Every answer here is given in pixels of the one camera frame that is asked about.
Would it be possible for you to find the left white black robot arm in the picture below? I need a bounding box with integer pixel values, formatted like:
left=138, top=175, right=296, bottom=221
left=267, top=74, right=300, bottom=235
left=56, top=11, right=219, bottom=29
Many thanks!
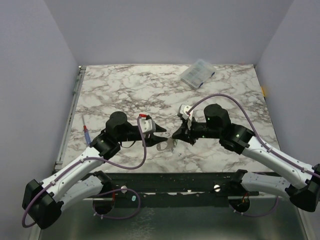
left=21, top=111, right=167, bottom=229

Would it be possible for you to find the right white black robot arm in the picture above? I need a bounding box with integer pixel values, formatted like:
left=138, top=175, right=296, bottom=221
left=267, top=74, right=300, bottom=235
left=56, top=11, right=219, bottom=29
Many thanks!
left=172, top=104, right=320, bottom=212

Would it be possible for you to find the red blue screwdriver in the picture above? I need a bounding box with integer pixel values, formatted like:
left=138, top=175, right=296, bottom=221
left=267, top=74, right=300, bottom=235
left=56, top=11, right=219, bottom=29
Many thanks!
left=81, top=115, right=91, bottom=146

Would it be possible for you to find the clear plastic organizer box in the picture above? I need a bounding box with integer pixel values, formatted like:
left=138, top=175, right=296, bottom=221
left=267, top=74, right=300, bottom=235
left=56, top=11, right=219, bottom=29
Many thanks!
left=180, top=59, right=217, bottom=90

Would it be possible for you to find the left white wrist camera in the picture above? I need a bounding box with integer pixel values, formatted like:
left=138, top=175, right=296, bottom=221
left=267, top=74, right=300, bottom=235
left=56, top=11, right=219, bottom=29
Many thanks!
left=139, top=118, right=156, bottom=135

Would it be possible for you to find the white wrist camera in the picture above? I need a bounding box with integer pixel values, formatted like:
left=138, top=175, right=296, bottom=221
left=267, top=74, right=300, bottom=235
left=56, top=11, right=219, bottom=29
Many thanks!
left=139, top=118, right=156, bottom=135
left=177, top=104, right=193, bottom=121

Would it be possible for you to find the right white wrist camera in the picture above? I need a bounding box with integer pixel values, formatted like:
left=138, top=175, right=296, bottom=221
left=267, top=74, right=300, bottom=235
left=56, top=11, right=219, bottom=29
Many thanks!
left=177, top=104, right=193, bottom=121

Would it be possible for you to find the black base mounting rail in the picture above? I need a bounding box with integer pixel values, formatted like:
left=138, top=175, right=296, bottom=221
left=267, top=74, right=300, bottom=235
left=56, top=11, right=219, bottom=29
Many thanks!
left=85, top=171, right=247, bottom=208

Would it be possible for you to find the yellow tag on wall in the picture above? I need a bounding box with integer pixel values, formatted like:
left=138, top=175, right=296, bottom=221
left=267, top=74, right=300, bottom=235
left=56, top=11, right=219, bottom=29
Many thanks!
left=261, top=87, right=267, bottom=98

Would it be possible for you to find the aluminium side rail left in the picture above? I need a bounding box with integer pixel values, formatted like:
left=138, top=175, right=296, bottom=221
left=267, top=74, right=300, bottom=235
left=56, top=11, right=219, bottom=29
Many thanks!
left=45, top=66, right=87, bottom=178

